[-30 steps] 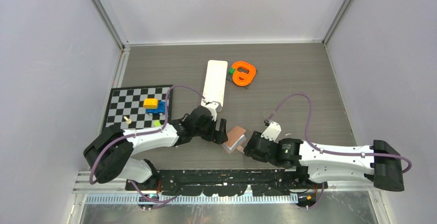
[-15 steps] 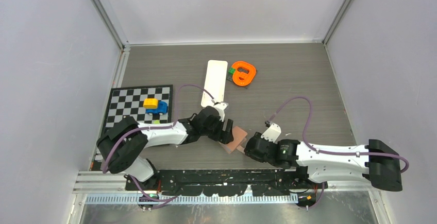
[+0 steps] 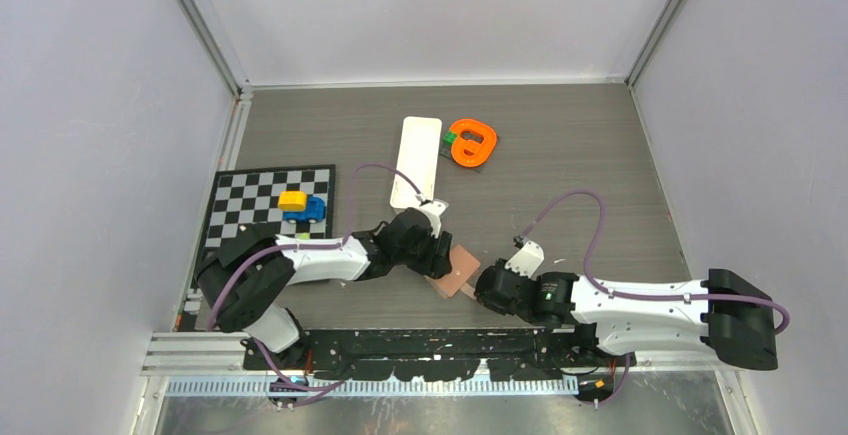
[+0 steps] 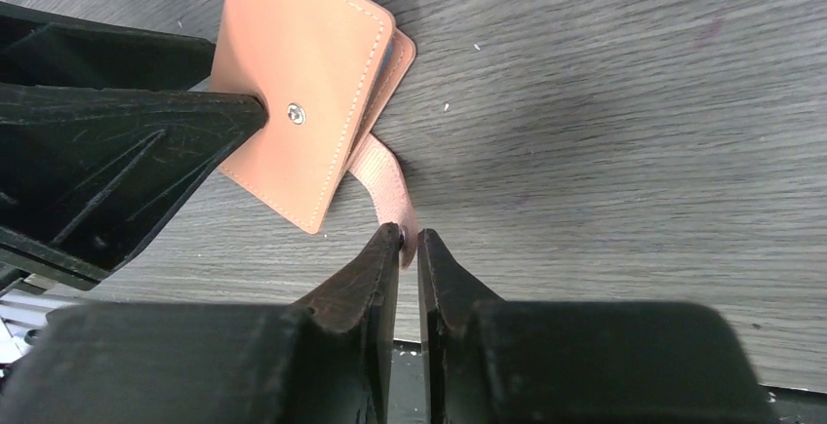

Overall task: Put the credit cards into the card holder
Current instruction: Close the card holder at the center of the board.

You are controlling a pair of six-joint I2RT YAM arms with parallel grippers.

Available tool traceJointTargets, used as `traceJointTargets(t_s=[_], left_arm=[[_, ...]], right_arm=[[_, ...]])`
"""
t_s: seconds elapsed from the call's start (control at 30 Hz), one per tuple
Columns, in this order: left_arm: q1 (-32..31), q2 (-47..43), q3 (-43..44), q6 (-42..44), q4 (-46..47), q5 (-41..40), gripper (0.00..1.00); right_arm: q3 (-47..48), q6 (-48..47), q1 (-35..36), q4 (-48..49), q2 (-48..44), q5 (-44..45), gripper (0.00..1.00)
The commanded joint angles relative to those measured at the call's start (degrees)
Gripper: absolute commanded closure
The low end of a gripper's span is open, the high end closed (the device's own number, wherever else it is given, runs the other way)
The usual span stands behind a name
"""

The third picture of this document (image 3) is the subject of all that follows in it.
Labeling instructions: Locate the brown leather card holder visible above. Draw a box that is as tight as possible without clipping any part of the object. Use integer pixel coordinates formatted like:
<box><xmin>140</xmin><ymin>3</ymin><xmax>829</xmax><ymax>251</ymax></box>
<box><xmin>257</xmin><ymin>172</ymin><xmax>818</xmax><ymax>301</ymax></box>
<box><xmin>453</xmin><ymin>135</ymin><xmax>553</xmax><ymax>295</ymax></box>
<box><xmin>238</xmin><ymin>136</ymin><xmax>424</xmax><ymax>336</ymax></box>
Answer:
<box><xmin>427</xmin><ymin>245</ymin><xmax>481</xmax><ymax>299</ymax></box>

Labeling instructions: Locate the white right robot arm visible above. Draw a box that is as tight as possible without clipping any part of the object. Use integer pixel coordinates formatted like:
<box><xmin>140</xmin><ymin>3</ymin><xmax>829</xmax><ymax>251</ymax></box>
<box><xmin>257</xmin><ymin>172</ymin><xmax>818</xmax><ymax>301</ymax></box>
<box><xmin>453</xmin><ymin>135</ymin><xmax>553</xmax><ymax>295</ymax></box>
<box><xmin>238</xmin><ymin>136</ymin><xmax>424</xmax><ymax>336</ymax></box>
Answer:
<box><xmin>475</xmin><ymin>265</ymin><xmax>778</xmax><ymax>371</ymax></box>

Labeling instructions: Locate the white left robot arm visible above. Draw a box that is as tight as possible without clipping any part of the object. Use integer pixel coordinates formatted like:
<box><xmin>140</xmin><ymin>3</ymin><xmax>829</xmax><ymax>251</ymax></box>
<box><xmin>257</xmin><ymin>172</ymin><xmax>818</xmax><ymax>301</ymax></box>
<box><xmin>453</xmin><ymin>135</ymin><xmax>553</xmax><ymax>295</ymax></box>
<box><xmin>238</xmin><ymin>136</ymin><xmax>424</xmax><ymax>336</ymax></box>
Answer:
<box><xmin>195</xmin><ymin>203</ymin><xmax>453</xmax><ymax>369</ymax></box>

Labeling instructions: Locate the white plastic tray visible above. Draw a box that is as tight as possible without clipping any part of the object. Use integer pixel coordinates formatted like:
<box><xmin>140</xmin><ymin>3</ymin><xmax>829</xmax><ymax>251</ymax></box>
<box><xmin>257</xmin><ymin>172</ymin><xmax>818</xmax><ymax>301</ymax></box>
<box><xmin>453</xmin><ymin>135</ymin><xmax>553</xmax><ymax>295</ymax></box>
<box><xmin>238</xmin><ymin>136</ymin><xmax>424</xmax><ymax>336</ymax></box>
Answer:
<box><xmin>389</xmin><ymin>116</ymin><xmax>442</xmax><ymax>213</ymax></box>

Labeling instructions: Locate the blue toy car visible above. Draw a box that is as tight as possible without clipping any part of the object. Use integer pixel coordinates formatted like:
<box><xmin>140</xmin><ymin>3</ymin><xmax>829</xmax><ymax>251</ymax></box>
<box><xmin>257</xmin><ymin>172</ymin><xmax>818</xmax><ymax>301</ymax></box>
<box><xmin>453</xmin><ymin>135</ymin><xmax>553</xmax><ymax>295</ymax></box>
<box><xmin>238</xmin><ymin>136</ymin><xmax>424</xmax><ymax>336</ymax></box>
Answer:
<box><xmin>283</xmin><ymin>195</ymin><xmax>327</xmax><ymax>224</ymax></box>

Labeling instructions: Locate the green small cube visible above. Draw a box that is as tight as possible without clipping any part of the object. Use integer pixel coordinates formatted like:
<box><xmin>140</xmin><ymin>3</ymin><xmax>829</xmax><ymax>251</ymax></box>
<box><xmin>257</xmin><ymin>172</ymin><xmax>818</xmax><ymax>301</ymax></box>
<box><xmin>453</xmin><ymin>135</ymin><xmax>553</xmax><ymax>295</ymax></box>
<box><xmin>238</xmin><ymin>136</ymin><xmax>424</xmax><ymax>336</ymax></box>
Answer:
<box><xmin>442</xmin><ymin>131</ymin><xmax>457</xmax><ymax>146</ymax></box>

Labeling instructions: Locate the yellow toy brick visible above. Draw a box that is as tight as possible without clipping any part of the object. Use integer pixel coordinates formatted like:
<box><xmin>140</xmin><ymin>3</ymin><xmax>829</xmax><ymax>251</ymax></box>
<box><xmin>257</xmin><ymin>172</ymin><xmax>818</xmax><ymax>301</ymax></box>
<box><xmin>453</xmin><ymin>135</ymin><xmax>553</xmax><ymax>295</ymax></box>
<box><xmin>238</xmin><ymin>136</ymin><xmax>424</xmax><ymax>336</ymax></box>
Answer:
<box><xmin>277</xmin><ymin>191</ymin><xmax>309</xmax><ymax>212</ymax></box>

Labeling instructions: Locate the black white chessboard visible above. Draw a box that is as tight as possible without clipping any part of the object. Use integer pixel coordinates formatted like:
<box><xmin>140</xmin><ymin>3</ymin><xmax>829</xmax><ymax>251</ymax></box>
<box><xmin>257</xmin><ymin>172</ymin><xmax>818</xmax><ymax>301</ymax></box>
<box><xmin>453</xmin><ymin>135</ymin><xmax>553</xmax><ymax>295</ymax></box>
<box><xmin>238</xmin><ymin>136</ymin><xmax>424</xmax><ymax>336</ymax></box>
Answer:
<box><xmin>195</xmin><ymin>164</ymin><xmax>336</xmax><ymax>263</ymax></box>

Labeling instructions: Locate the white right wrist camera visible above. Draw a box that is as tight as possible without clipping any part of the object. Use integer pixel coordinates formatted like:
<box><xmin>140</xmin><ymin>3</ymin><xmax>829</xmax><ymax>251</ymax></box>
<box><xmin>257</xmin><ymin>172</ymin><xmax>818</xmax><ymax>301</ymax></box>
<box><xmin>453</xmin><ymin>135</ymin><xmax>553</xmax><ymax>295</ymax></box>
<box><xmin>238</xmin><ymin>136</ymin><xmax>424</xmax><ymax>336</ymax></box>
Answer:
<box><xmin>505</xmin><ymin>236</ymin><xmax>545</xmax><ymax>280</ymax></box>

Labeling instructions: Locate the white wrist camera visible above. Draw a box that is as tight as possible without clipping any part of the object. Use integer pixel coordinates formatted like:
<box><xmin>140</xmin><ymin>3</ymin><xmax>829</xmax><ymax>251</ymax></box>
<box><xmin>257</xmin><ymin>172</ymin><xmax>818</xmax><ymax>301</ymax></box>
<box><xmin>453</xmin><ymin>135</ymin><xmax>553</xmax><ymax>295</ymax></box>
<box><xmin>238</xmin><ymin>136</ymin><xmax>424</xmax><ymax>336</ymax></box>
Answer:
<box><xmin>505</xmin><ymin>236</ymin><xmax>545</xmax><ymax>280</ymax></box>
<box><xmin>417</xmin><ymin>199</ymin><xmax>449</xmax><ymax>238</ymax></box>

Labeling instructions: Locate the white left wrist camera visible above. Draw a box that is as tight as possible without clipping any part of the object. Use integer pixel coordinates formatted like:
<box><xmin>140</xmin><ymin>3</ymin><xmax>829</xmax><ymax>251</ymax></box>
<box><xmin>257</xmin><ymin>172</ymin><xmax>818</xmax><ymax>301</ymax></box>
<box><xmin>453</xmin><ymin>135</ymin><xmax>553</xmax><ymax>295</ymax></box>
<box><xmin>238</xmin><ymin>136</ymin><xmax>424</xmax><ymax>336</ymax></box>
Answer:
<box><xmin>417</xmin><ymin>199</ymin><xmax>449</xmax><ymax>238</ymax></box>

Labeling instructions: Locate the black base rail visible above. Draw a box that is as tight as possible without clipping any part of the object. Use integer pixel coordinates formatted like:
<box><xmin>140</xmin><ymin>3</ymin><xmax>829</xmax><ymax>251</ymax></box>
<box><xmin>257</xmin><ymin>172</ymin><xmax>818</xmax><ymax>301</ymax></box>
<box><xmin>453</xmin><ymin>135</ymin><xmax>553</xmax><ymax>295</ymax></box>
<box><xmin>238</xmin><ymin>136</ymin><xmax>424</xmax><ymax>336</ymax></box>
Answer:
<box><xmin>241</xmin><ymin>328</ymin><xmax>636</xmax><ymax>382</ymax></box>

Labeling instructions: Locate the orange plastic ring toy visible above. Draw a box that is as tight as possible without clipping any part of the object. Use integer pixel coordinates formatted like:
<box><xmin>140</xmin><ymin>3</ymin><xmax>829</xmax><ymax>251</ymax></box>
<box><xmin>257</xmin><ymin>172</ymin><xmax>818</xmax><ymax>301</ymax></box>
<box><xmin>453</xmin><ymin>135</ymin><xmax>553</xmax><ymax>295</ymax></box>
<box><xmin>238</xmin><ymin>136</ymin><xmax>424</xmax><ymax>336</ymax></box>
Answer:
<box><xmin>448</xmin><ymin>118</ymin><xmax>499</xmax><ymax>169</ymax></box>

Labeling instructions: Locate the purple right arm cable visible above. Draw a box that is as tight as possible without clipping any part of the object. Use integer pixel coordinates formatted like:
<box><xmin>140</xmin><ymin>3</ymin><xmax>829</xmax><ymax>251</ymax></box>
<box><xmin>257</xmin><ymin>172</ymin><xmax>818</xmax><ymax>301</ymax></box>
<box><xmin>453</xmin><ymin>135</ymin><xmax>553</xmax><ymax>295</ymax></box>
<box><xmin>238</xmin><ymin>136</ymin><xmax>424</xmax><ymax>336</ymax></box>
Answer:
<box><xmin>515</xmin><ymin>190</ymin><xmax>792</xmax><ymax>335</ymax></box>

